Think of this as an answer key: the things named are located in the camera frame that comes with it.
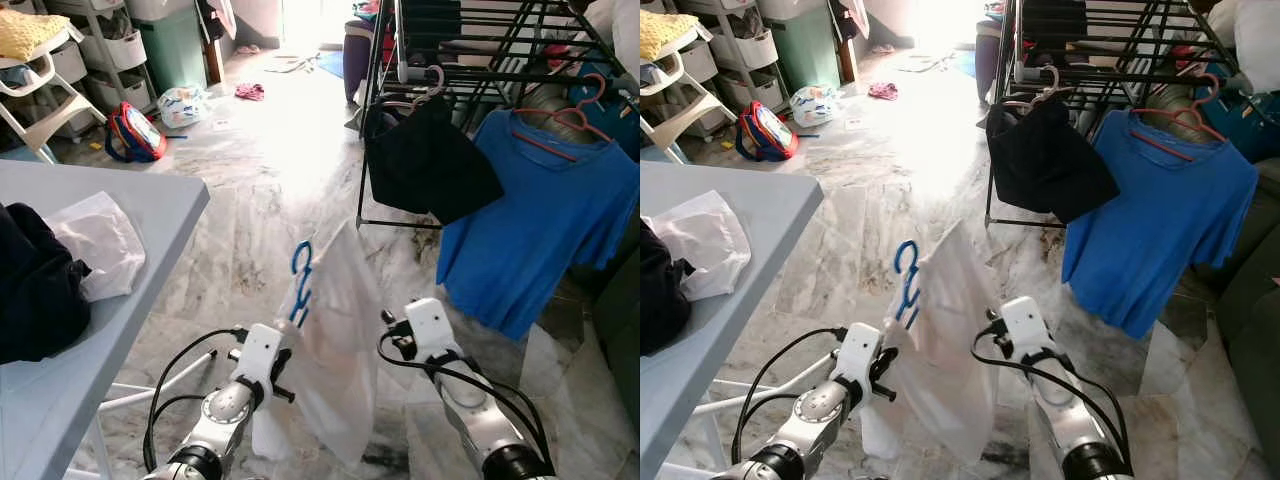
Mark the grey folding table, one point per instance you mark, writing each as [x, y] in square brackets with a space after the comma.
[770, 200]
[150, 195]

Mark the white printed plastic bag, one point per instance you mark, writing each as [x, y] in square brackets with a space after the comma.
[815, 105]
[185, 107]

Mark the black shirt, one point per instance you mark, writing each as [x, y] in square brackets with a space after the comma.
[660, 290]
[40, 290]

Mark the blue floor mat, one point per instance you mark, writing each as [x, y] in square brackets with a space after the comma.
[962, 64]
[332, 64]

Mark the blue garment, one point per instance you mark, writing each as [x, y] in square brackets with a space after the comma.
[1165, 220]
[540, 220]

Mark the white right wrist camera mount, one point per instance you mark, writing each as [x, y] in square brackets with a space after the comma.
[1025, 325]
[430, 325]

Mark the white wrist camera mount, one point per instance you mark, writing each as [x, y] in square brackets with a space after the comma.
[858, 350]
[430, 325]
[260, 350]
[1025, 325]

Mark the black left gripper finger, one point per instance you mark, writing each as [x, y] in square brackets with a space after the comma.
[885, 394]
[284, 394]

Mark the white cloth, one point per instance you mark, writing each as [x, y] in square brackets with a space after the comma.
[715, 245]
[100, 245]

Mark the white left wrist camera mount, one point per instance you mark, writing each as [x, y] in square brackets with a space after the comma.
[260, 350]
[858, 350]

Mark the brown wooden frame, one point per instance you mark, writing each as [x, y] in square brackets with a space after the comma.
[848, 60]
[213, 62]

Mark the cream white garment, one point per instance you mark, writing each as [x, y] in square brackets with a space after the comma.
[940, 380]
[335, 370]

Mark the green cabinet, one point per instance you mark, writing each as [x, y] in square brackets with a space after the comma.
[805, 50]
[175, 50]

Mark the long black garment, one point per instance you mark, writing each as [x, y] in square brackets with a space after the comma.
[1050, 165]
[430, 165]

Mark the beige plastic chair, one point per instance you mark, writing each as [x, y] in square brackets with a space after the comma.
[65, 95]
[690, 105]

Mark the purple patterned bag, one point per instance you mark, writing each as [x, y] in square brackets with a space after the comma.
[988, 60]
[355, 60]

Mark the pink cloth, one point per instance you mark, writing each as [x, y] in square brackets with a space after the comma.
[250, 92]
[883, 91]

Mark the orange hanger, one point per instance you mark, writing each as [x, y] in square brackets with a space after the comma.
[1190, 115]
[578, 115]

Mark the blue plastic hanger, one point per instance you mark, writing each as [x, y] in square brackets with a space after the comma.
[303, 290]
[908, 295]

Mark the beige hanger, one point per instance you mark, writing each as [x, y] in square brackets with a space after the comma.
[1052, 85]
[441, 82]

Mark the white storage shelf unit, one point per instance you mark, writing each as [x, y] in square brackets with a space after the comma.
[745, 50]
[115, 50]

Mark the red blue backpack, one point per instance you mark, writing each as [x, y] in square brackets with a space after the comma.
[138, 132]
[768, 130]

